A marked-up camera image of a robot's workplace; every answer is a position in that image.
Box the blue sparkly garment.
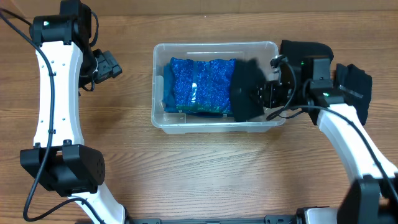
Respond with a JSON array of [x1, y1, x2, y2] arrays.
[[169, 57, 237, 114]]

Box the blue denim garment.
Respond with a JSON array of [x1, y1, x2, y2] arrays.
[[162, 63, 237, 118]]

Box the small black garment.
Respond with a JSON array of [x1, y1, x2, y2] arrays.
[[333, 63, 373, 126]]

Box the large black garment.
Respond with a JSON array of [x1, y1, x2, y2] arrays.
[[280, 40, 334, 64]]

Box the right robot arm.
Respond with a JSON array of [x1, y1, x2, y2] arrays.
[[255, 55, 397, 223]]

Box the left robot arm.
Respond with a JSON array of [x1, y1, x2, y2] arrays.
[[20, 0, 131, 223]]

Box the clear plastic storage bin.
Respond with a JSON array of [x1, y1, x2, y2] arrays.
[[151, 41, 287, 134]]

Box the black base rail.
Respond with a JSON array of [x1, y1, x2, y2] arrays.
[[125, 215, 305, 224]]

